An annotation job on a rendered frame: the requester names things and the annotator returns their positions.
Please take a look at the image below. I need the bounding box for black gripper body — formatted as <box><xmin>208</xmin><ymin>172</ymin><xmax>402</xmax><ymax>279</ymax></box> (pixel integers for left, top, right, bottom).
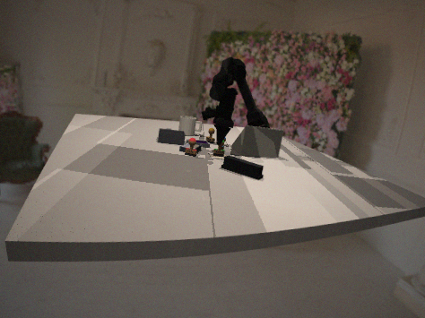
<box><xmin>213</xmin><ymin>102</ymin><xmax>234</xmax><ymax>128</ymax></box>

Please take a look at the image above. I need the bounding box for red-handled rubber stamp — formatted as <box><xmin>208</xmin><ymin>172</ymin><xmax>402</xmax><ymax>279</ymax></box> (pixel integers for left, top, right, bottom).
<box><xmin>185</xmin><ymin>138</ymin><xmax>197</xmax><ymax>157</ymax></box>

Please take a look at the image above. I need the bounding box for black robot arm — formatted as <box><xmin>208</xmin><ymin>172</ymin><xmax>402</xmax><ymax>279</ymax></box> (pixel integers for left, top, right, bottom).
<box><xmin>202</xmin><ymin>57</ymin><xmax>270</xmax><ymax>128</ymax></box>

